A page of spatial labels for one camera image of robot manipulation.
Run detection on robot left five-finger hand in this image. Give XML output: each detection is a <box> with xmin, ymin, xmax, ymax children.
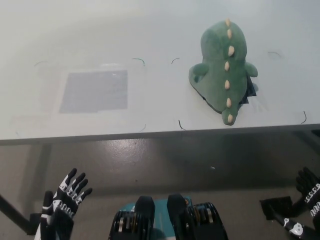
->
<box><xmin>34</xmin><ymin>167</ymin><xmax>93</xmax><ymax>240</ymax></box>

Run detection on robot right five-finger hand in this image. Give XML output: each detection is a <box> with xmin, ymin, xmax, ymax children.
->
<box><xmin>268</xmin><ymin>166</ymin><xmax>320</xmax><ymax>240</ymax></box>

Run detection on green plush dinosaur toy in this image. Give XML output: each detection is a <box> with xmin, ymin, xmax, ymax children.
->
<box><xmin>187</xmin><ymin>18</ymin><xmax>259</xmax><ymax>126</ymax></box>

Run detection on black table leg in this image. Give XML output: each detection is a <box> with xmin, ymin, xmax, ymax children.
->
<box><xmin>0</xmin><ymin>193</ymin><xmax>36</xmax><ymax>235</ymax></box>
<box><xmin>289</xmin><ymin>195</ymin><xmax>311</xmax><ymax>216</ymax></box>

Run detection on robot torso black teal blocks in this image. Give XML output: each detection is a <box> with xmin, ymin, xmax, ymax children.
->
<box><xmin>107</xmin><ymin>192</ymin><xmax>230</xmax><ymax>240</ymax></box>

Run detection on grey tape square patch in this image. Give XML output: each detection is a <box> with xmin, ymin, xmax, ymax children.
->
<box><xmin>59</xmin><ymin>69</ymin><xmax>129</xmax><ymax>115</ymax></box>

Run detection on black tape square patch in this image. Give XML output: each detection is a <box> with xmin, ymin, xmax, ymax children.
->
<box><xmin>239</xmin><ymin>74</ymin><xmax>259</xmax><ymax>105</ymax></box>

